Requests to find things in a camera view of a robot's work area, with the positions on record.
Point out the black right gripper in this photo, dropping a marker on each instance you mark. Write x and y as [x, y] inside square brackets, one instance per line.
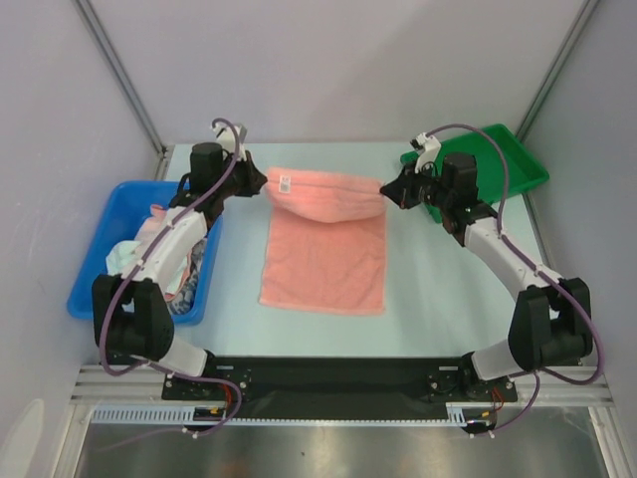
[406, 187]

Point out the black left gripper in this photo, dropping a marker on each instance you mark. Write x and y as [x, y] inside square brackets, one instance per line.
[255, 180]

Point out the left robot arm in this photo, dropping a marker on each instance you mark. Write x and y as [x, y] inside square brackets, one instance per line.
[131, 316]

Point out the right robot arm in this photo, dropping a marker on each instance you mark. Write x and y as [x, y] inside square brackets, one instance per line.
[550, 322]

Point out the green plastic tray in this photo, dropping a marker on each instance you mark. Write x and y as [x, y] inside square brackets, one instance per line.
[525, 171]

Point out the pale pink towel in bin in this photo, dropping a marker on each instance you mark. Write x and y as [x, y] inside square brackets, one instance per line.
[151, 225]

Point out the patterned blue white towel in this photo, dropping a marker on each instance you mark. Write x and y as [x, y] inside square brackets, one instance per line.
[183, 301]

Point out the light blue towel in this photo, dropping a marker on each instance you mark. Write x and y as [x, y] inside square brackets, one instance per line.
[121, 254]

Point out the white slotted cable duct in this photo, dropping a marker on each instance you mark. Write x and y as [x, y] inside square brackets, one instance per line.
[443, 414]

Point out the aluminium frame rail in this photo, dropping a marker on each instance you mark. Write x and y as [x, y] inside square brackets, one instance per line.
[144, 385]

